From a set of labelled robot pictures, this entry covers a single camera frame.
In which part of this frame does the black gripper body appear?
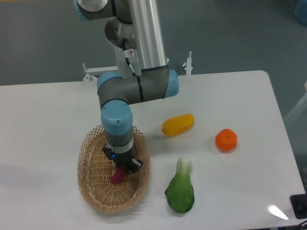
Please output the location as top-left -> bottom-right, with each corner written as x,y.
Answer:
107,145 -> 134,173

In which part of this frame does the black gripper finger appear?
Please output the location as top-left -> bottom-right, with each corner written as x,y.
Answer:
128,158 -> 143,173
102,146 -> 116,161

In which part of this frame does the purple sweet potato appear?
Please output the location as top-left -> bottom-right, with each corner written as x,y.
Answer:
111,166 -> 127,184

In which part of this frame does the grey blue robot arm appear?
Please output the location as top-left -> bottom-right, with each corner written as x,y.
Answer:
74,0 -> 179,173

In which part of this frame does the woven wicker basket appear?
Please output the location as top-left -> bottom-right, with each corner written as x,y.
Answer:
77,126 -> 150,213

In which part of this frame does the green bok choy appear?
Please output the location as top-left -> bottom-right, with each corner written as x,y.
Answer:
165,157 -> 195,213

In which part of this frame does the yellow mango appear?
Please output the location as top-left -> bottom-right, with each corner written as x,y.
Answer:
161,114 -> 194,137

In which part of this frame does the orange tangerine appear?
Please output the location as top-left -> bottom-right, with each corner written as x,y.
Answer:
215,129 -> 237,152

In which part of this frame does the black device at table edge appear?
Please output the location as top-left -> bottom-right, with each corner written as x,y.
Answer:
290,194 -> 307,219

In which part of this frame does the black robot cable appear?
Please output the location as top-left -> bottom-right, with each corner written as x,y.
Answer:
122,38 -> 141,77

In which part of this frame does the white metal base frame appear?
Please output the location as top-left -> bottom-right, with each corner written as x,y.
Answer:
82,51 -> 193,81

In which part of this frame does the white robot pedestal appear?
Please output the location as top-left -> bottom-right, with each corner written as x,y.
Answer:
105,17 -> 141,78

